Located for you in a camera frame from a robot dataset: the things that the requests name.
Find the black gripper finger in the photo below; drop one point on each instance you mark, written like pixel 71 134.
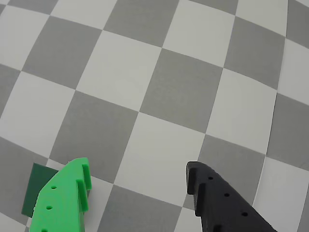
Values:
pixel 217 205

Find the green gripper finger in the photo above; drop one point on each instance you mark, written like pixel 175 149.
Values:
pixel 60 205

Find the dark green dice cube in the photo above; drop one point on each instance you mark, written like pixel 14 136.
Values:
pixel 36 188

